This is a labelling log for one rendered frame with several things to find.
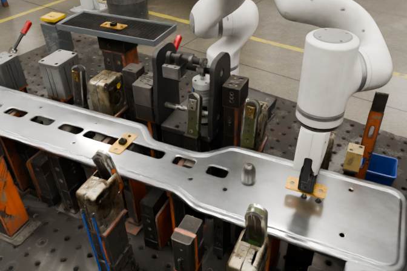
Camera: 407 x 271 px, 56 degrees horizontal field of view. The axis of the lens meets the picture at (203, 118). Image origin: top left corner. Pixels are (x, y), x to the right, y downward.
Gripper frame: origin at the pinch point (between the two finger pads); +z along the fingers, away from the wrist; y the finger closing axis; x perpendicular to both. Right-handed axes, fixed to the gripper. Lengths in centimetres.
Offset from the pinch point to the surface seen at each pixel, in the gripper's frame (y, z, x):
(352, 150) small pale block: -11.8, -1.0, 7.1
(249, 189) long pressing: 2.4, 5.3, -11.7
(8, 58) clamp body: -17, -1, -103
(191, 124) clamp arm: -12.1, 3.1, -32.8
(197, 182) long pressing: 5.2, 5.2, -23.1
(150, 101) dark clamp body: -16, 2, -48
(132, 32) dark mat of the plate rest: -31, -11, -61
